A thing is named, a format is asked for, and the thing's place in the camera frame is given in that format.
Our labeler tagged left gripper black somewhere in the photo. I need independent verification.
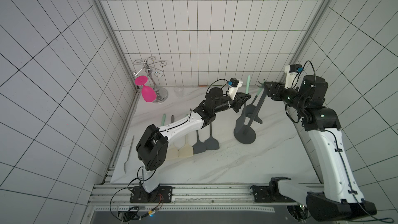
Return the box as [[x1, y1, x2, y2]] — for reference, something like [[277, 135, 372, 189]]
[[215, 93, 252, 114]]

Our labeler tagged grey utensil green handle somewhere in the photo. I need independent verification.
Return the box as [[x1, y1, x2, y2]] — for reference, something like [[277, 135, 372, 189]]
[[192, 130, 206, 155]]

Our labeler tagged cream spatula green handle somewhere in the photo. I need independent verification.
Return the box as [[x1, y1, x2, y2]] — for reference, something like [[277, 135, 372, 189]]
[[161, 114, 166, 126]]

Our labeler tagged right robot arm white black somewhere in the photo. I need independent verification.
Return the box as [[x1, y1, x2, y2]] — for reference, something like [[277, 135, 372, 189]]
[[264, 75, 377, 222]]

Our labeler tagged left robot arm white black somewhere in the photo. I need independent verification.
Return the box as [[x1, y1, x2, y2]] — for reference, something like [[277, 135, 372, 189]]
[[136, 87, 251, 193]]

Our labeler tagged grey kitchen utensil rack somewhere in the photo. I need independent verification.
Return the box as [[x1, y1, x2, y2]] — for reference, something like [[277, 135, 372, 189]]
[[234, 81, 268, 145]]

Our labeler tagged small clear glass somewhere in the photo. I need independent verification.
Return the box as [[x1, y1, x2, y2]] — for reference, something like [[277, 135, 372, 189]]
[[174, 86, 184, 97]]

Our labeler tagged chrome glass holder stand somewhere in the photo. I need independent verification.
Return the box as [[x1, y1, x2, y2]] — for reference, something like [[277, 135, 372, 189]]
[[130, 56, 169, 104]]

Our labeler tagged pink plastic wine glass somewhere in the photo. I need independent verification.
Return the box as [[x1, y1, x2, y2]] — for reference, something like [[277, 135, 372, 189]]
[[134, 76, 157, 102]]

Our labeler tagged white plastic spoon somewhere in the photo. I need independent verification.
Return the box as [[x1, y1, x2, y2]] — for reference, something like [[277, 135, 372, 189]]
[[123, 136, 135, 174]]

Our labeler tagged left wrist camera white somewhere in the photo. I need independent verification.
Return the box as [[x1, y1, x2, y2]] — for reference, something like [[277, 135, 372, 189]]
[[227, 78, 243, 100]]

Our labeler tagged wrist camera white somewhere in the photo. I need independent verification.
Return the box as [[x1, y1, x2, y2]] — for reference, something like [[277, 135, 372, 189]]
[[285, 64, 303, 89], [227, 78, 243, 100]]

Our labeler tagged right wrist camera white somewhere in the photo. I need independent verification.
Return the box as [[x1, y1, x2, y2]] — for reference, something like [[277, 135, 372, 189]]
[[285, 64, 303, 89]]

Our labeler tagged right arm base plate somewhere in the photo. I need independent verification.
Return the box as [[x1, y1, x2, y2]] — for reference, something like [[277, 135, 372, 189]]
[[249, 185, 295, 203]]

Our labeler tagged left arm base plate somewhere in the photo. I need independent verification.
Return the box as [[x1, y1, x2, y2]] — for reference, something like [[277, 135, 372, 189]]
[[130, 186, 173, 203]]

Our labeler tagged aluminium mounting rail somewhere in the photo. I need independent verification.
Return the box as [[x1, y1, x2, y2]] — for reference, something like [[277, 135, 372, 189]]
[[88, 184, 298, 215]]

